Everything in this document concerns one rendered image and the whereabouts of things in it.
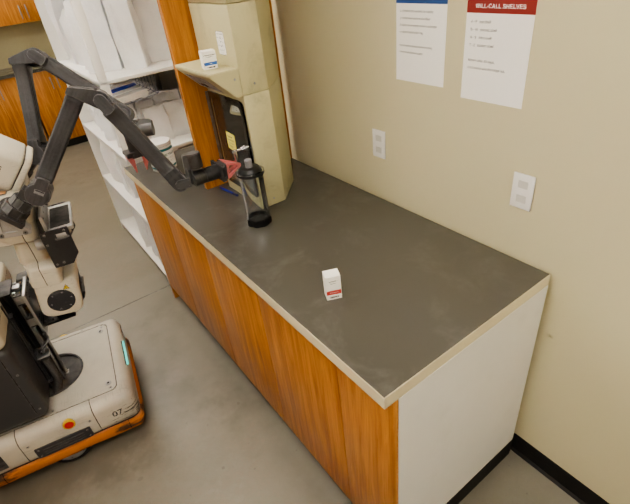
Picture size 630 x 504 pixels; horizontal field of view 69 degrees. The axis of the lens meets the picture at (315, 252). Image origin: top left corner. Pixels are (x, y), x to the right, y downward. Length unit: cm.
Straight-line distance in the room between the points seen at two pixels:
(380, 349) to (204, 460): 125
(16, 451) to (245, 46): 188
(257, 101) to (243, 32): 24
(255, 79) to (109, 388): 149
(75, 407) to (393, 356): 155
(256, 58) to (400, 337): 111
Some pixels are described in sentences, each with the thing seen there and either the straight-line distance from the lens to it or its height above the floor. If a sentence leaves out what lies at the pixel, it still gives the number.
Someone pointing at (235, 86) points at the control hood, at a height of 145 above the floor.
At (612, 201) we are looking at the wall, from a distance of 143.
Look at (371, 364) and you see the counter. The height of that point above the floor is 94.
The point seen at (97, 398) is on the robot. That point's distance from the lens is 234.
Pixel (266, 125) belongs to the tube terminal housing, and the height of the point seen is 128.
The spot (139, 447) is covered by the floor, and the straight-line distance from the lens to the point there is 244.
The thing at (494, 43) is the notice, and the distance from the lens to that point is 149.
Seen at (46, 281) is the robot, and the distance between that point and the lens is 214.
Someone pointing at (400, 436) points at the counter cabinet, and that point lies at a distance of 133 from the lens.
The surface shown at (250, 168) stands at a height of 118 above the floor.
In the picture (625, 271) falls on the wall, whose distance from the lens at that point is 150.
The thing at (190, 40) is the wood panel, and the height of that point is 158.
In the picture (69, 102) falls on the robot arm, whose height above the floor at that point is 150.
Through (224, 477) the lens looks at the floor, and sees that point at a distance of 221.
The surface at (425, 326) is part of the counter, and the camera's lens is 132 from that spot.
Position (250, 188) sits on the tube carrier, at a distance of 175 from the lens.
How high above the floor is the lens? 184
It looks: 34 degrees down
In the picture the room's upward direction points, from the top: 7 degrees counter-clockwise
